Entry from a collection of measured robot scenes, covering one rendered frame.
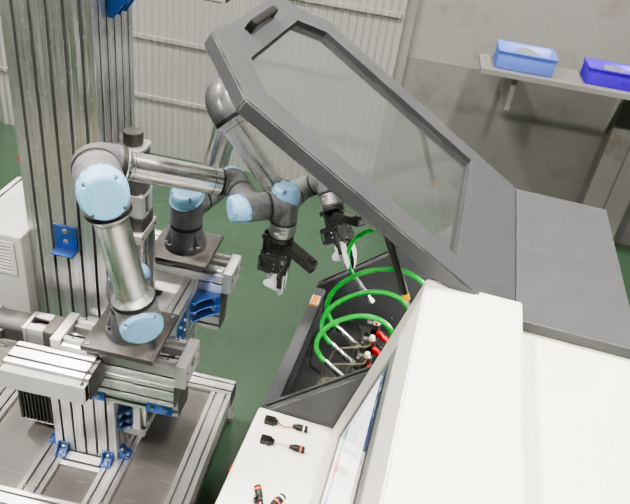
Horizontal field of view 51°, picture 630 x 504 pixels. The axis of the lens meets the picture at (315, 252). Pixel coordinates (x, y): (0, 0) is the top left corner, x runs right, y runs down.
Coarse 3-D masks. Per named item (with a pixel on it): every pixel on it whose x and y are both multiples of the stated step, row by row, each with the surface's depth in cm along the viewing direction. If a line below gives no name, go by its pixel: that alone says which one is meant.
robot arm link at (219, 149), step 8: (216, 128) 223; (216, 136) 224; (224, 136) 223; (208, 144) 229; (216, 144) 226; (224, 144) 225; (208, 152) 229; (216, 152) 227; (224, 152) 228; (208, 160) 230; (216, 160) 229; (224, 160) 230; (216, 200) 239
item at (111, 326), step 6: (108, 318) 194; (114, 318) 191; (108, 324) 195; (114, 324) 191; (108, 330) 195; (114, 330) 192; (108, 336) 194; (114, 336) 192; (120, 336) 192; (114, 342) 193; (120, 342) 192; (126, 342) 192
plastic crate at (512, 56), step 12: (504, 48) 418; (516, 48) 417; (528, 48) 408; (540, 48) 414; (504, 60) 400; (516, 60) 399; (528, 60) 397; (540, 60) 396; (552, 60) 394; (528, 72) 401; (540, 72) 400; (552, 72) 399
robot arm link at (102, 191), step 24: (72, 168) 155; (96, 168) 149; (120, 168) 155; (96, 192) 148; (120, 192) 150; (96, 216) 150; (120, 216) 155; (120, 240) 160; (120, 264) 164; (120, 288) 168; (144, 288) 172; (120, 312) 172; (144, 312) 173; (144, 336) 177
